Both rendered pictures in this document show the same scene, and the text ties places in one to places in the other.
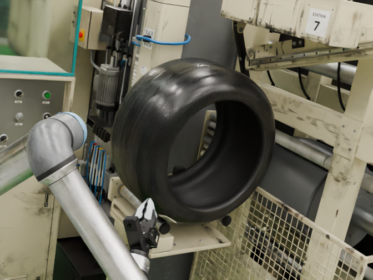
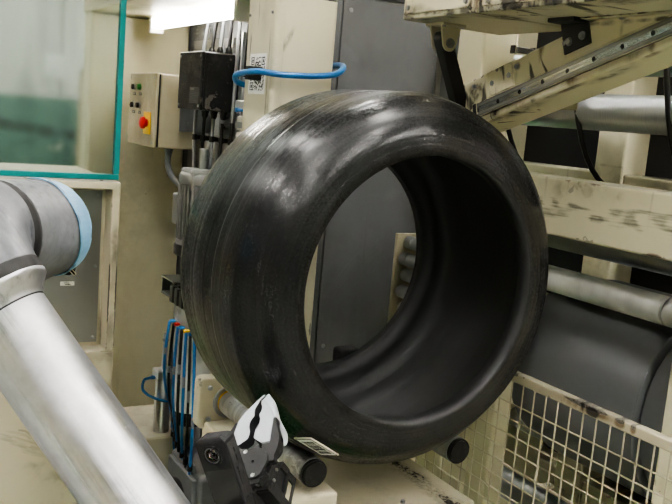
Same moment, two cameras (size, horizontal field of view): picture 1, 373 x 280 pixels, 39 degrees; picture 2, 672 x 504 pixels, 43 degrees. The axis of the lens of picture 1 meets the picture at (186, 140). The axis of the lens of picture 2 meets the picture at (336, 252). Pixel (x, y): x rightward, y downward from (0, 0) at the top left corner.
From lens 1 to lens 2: 59 cm
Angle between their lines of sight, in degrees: 9
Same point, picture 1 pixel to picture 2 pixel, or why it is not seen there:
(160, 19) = (277, 27)
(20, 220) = (20, 491)
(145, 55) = (254, 110)
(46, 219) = not seen: hidden behind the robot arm
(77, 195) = (40, 359)
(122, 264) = not seen: outside the picture
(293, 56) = (570, 69)
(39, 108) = not seen: hidden behind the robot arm
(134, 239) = (226, 490)
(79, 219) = (45, 425)
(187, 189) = (365, 391)
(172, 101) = (303, 161)
